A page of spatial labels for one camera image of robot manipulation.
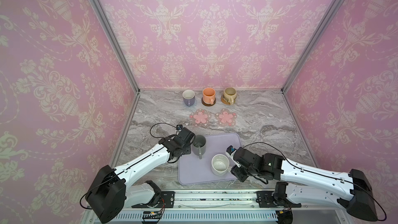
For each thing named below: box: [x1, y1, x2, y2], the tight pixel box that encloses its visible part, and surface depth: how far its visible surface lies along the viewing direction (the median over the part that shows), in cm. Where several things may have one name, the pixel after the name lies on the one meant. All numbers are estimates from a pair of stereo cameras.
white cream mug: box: [210, 154, 233, 177], surface depth 81 cm
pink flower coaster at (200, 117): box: [189, 108, 212, 128], surface depth 108 cm
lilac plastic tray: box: [177, 133, 243, 186], surface depth 85 cm
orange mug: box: [202, 87, 217, 105], surface depth 108 cm
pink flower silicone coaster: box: [214, 107, 238, 128], surface depth 108 cm
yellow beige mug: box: [222, 86, 237, 105], surface depth 109 cm
